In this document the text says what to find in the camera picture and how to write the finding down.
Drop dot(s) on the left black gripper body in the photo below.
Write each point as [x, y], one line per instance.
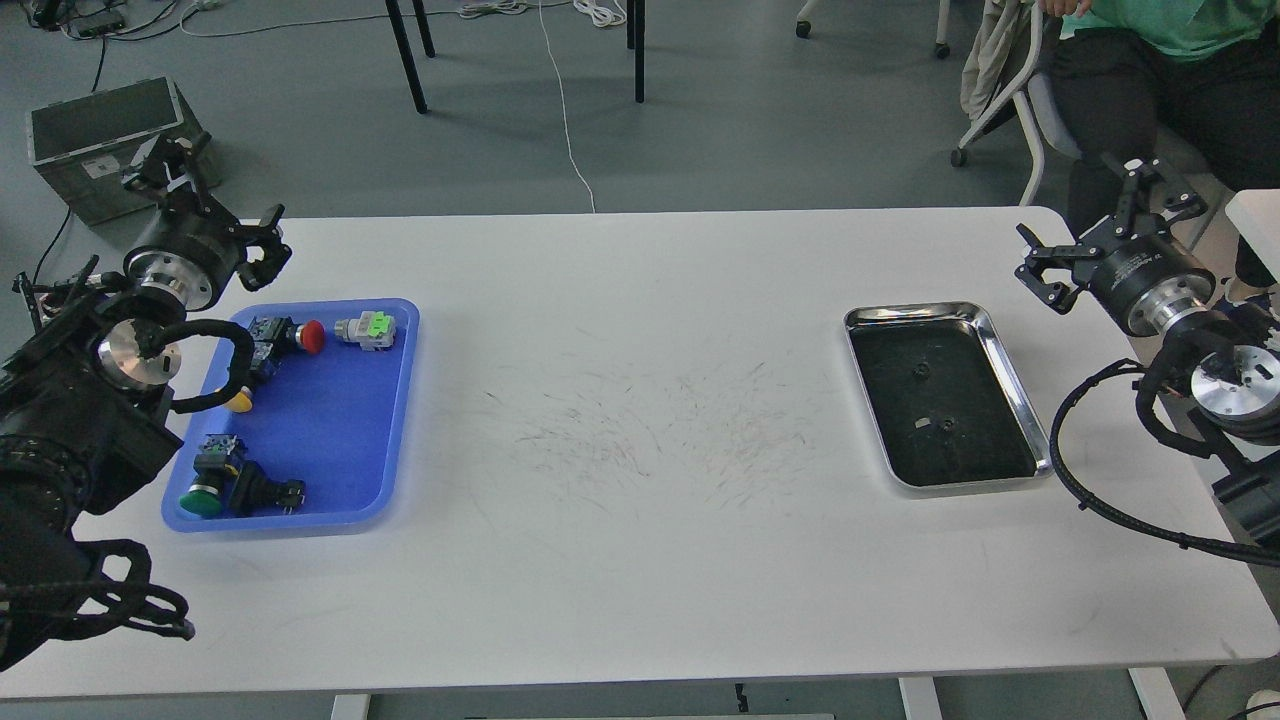
[191, 250]

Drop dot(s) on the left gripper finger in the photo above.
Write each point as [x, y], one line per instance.
[265, 252]
[166, 170]

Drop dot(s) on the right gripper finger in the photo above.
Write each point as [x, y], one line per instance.
[1152, 191]
[1079, 260]

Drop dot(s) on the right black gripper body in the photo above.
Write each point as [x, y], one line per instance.
[1148, 283]

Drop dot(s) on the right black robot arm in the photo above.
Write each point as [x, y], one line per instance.
[1213, 382]

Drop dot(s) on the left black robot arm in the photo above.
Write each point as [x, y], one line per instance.
[86, 399]

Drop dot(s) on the grey plastic crate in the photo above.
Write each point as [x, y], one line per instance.
[81, 146]

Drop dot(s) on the seated person green shirt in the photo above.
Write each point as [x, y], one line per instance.
[1207, 70]

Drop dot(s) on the white office chair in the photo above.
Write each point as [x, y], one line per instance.
[1023, 94]

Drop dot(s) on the silver metal tray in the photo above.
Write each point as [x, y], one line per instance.
[998, 442]

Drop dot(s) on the blue plastic tray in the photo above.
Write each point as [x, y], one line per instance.
[333, 420]

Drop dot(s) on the beige jacket on chair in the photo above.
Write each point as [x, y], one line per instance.
[1001, 23]

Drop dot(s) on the black table leg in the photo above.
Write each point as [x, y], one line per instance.
[635, 11]
[404, 49]

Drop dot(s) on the red push button switch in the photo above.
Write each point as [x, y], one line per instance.
[278, 335]

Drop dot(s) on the yellow push button switch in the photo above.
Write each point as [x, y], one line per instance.
[264, 365]

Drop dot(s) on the grey green switch part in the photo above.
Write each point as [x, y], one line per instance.
[372, 330]

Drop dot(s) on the green push button switch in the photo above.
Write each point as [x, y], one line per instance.
[219, 461]

